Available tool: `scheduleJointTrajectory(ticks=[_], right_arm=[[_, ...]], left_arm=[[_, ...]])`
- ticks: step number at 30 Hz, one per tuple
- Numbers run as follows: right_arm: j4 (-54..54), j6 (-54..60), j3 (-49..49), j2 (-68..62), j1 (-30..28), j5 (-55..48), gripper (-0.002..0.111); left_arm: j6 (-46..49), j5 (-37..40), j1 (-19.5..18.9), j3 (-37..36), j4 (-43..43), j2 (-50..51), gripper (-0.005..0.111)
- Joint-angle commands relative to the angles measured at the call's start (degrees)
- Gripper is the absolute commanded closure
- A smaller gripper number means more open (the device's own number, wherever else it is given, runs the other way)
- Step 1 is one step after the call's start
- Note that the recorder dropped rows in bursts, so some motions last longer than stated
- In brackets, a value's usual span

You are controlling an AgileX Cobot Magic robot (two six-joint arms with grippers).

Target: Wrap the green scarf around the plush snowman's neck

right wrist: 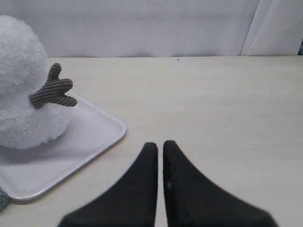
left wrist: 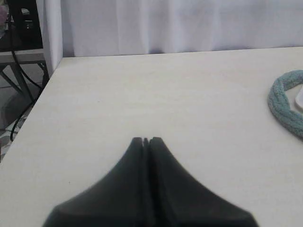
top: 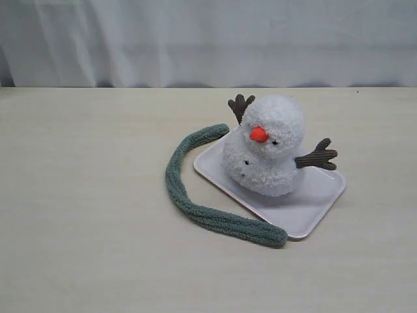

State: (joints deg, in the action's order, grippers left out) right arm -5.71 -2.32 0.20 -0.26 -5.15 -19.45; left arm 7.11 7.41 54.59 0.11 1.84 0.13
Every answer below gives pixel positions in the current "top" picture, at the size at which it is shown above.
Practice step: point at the white backdrop curtain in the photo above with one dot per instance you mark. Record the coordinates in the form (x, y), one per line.
(208, 43)

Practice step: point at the white plush snowman toy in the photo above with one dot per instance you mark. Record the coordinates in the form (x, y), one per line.
(264, 153)

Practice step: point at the green fuzzy scarf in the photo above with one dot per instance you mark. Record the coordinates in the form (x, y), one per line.
(221, 222)

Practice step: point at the white rectangular plastic tray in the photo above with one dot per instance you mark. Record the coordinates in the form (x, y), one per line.
(298, 213)

